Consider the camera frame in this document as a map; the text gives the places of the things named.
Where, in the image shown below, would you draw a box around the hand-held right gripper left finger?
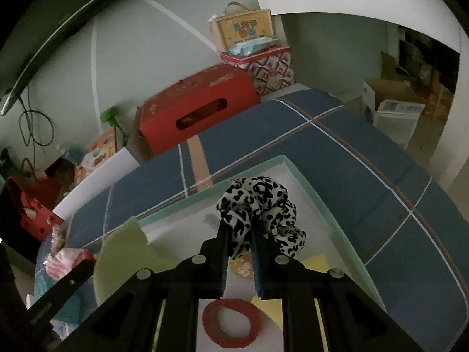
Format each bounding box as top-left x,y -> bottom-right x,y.
79,220 -> 231,352

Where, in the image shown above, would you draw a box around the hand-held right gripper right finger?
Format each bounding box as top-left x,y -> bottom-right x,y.
251,227 -> 422,352

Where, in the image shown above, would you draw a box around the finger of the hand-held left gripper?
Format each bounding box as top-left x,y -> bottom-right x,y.
27,260 -> 96,325

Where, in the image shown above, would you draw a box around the pink fuzzy sock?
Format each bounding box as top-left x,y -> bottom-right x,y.
46,248 -> 96,279

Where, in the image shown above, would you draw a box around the white box with mint rim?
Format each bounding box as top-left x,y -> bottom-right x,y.
137,155 -> 387,352

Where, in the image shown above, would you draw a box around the light green cloth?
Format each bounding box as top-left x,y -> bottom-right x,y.
93,216 -> 180,305

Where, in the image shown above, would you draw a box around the leopard print scrunchie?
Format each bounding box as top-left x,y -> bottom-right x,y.
216,177 -> 307,261

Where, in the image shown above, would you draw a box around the teal shiny pouch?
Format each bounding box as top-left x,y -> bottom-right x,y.
35,271 -> 98,327

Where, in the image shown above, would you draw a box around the red scrunchie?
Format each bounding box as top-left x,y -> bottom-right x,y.
202,299 -> 262,348

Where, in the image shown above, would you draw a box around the red box with studs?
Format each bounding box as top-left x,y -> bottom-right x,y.
6,176 -> 64,243

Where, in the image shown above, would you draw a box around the white board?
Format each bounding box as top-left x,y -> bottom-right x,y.
52,147 -> 142,221

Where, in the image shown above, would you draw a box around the cartoon printed box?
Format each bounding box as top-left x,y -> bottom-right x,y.
75,128 -> 120,187

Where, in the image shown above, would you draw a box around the blue plaid blanket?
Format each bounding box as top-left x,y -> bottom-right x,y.
35,88 -> 469,352

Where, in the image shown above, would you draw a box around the red cardboard box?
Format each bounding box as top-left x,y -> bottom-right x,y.
134,63 -> 261,156

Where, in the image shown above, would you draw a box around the red patterned box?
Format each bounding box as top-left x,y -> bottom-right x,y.
220,43 -> 295,97

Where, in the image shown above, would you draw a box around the white slatted appliance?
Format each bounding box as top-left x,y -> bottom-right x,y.
374,100 -> 426,147

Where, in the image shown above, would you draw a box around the white open cardboard box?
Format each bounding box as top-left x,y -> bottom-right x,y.
361,79 -> 427,125

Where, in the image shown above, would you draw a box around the blue wipes packet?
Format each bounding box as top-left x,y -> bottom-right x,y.
228,37 -> 281,57

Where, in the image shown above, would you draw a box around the brown cardboard box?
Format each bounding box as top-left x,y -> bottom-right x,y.
381,51 -> 413,81

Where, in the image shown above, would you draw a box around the white desk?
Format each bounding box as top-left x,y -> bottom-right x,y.
254,0 -> 462,92

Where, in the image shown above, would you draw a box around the green wall hook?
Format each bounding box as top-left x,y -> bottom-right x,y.
100,106 -> 123,127

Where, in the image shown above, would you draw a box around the black wall cable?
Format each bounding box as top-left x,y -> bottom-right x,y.
18,84 -> 55,147

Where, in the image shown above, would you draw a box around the beige box with handle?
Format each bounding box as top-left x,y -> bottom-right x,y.
209,2 -> 273,54

